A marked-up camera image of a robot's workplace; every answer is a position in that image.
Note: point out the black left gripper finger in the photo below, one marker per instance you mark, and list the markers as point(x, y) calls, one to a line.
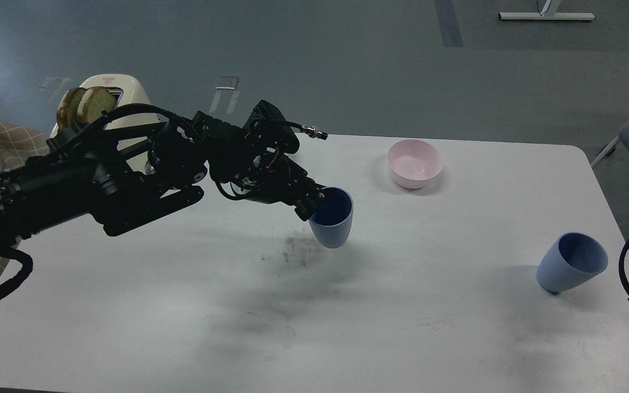
point(307, 203)

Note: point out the cream toaster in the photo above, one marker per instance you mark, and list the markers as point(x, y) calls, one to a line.
point(126, 90)

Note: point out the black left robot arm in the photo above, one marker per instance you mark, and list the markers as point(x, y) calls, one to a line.
point(86, 173)

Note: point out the toast slice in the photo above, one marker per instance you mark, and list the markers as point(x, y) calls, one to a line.
point(84, 105)

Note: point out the blue cup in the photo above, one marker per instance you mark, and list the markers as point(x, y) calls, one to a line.
point(572, 260)
point(332, 222)

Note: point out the pink bowl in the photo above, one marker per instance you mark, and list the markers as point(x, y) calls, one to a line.
point(414, 164)

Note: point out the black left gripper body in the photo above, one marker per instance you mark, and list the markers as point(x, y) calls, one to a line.
point(266, 179)

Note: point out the white table leg base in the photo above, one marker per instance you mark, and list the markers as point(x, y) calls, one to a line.
point(548, 11)

